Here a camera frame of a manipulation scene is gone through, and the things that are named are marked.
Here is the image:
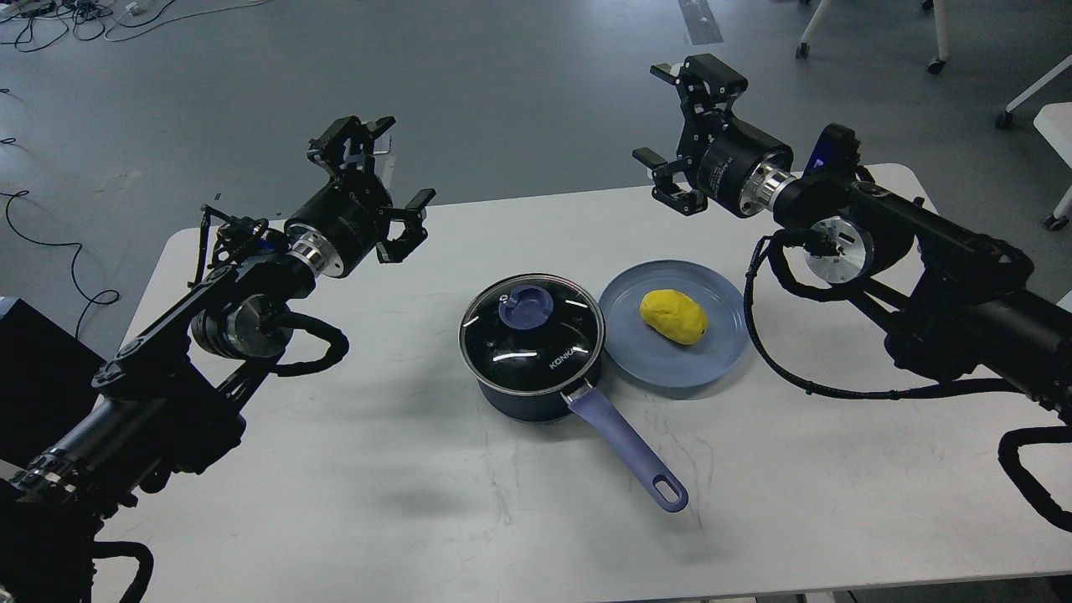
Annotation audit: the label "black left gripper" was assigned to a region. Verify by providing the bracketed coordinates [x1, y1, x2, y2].
[285, 116, 437, 279]

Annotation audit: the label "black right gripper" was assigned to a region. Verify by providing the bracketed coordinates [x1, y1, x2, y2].
[631, 54, 793, 218]

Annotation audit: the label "yellow toy potato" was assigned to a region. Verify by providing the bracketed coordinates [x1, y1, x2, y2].
[640, 289, 709, 345]

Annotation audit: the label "glass pot lid blue knob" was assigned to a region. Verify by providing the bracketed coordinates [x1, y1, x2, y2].
[459, 273, 606, 396]

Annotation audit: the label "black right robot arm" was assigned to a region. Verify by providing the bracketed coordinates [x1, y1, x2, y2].
[632, 54, 1071, 531]

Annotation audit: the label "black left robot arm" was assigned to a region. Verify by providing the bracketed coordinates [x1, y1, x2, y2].
[3, 116, 436, 602]

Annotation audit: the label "blue round plate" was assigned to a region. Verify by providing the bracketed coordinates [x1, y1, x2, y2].
[600, 260, 750, 389]

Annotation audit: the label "white chair legs with casters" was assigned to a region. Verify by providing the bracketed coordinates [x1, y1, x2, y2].
[794, 0, 952, 76]

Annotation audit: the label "white table leg right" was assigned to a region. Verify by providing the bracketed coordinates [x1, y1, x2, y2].
[995, 54, 1071, 232]

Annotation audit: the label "black box left edge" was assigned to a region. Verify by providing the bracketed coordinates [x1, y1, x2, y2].
[1, 296, 105, 468]

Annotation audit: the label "dark blue saucepan purple handle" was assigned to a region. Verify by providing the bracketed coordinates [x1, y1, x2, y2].
[477, 365, 689, 513]

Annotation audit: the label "black floor cable left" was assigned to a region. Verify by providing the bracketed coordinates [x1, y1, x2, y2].
[0, 189, 121, 339]

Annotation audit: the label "tangled cables top left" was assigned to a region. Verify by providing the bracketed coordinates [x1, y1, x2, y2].
[0, 0, 273, 54]

